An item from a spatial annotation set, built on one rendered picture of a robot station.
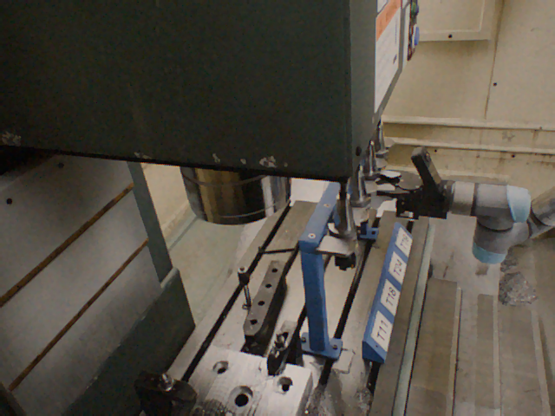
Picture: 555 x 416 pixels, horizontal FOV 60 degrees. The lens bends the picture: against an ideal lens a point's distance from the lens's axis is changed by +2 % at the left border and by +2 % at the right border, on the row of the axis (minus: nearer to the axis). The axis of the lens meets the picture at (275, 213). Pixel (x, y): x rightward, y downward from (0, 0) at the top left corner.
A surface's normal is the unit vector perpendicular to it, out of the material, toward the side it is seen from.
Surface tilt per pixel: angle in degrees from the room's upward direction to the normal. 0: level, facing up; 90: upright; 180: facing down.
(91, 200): 89
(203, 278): 0
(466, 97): 90
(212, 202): 90
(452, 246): 24
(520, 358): 8
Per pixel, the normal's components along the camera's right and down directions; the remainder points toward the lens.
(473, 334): -0.06, -0.88
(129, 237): 0.92, 0.11
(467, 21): -0.36, 0.57
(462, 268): -0.25, -0.51
